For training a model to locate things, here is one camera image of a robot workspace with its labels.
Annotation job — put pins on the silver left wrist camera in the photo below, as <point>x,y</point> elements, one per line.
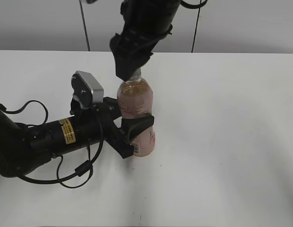
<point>87,90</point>

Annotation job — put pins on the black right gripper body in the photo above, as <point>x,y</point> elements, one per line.
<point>141,39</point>

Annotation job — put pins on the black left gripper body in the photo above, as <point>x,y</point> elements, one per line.
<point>95,124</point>

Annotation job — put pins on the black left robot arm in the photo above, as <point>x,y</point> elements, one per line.
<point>23,148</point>

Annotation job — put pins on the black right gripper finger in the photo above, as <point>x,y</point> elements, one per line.
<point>126,65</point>

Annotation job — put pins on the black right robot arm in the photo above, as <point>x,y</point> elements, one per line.
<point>146,22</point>

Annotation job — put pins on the white bottle cap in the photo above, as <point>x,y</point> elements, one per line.
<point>136,75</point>

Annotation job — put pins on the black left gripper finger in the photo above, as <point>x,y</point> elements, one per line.
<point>113,106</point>
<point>132,128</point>

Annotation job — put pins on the pink label oolong tea bottle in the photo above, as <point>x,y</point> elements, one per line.
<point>135,99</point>

